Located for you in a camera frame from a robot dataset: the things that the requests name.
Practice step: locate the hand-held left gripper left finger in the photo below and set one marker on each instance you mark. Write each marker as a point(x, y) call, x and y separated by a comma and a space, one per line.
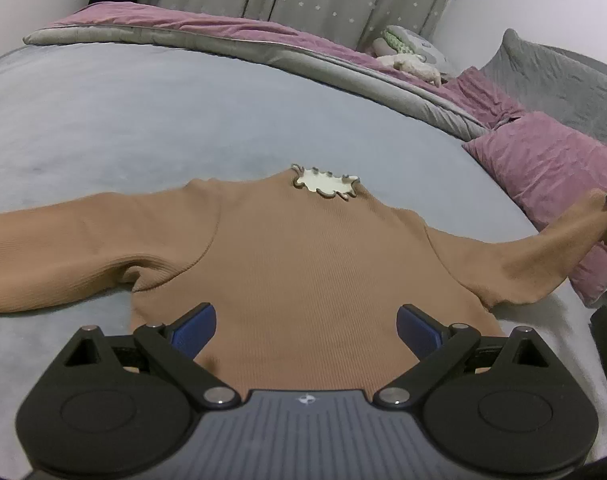
point(196, 332)

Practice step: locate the pink and grey quilt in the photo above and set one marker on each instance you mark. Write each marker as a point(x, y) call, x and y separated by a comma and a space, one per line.
point(233, 45)

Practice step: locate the brown sweater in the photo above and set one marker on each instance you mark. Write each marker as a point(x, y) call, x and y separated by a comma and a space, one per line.
point(303, 260)

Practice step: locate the large pink pillow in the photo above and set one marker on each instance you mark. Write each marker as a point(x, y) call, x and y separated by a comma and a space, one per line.
point(543, 170)

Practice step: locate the small pink pillow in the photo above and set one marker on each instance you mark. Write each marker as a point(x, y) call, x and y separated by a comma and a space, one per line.
point(478, 92)

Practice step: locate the grey cushion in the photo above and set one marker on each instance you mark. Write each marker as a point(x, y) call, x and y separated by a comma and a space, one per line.
point(558, 75)

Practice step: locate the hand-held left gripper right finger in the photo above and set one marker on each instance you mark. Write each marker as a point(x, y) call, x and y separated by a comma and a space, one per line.
point(418, 332)

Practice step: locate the cream plush toy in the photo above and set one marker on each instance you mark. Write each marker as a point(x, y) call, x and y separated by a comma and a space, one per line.
point(413, 65)

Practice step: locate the blue-grey bed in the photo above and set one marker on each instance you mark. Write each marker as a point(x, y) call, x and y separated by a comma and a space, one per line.
point(133, 125)

